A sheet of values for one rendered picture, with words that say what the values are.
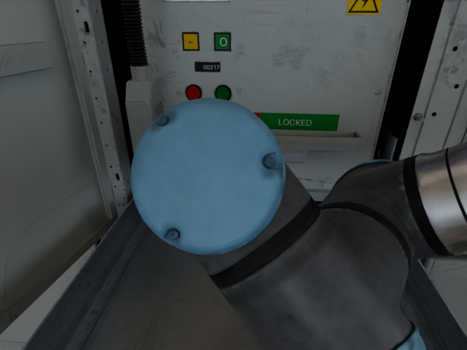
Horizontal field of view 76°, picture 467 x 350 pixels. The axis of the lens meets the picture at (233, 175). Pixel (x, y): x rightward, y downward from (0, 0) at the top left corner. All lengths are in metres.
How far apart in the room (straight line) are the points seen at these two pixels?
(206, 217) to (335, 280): 0.08
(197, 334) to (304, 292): 0.36
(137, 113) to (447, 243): 0.47
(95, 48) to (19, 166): 0.24
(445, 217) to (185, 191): 0.19
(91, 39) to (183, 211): 0.51
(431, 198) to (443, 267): 0.59
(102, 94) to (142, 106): 0.13
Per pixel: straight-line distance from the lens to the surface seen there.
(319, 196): 0.71
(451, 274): 0.88
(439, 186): 0.27
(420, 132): 0.67
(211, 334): 0.52
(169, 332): 0.53
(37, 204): 0.64
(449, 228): 0.28
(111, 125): 0.67
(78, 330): 0.57
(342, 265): 0.19
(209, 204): 0.16
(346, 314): 0.19
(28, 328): 1.23
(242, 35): 0.61
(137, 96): 0.55
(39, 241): 0.66
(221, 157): 0.16
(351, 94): 0.64
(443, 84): 0.65
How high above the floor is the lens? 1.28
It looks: 28 degrees down
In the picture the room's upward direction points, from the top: straight up
